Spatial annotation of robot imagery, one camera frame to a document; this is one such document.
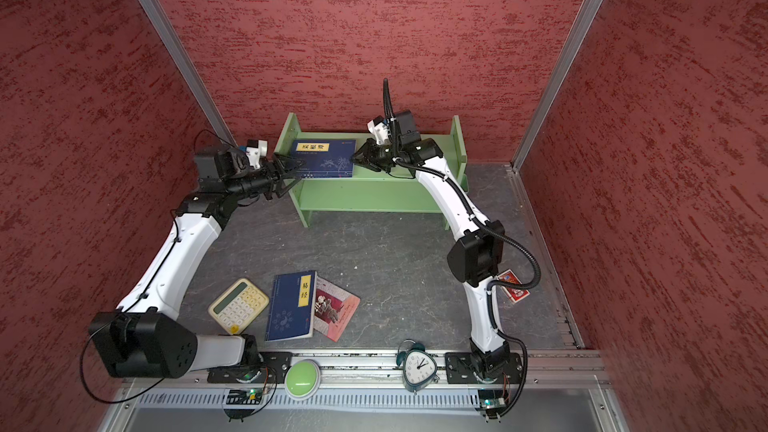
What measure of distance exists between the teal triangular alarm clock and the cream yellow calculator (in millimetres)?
425

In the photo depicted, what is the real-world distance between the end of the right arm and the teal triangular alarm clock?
48 centimetres

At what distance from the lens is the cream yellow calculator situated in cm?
81

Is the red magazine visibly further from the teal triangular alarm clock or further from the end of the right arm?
the end of the right arm

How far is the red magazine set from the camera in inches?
32.0

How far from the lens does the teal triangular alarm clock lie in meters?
0.71

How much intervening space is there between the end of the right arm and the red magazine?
0.40 metres

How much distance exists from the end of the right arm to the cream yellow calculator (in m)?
0.51

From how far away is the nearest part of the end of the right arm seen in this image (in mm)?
625
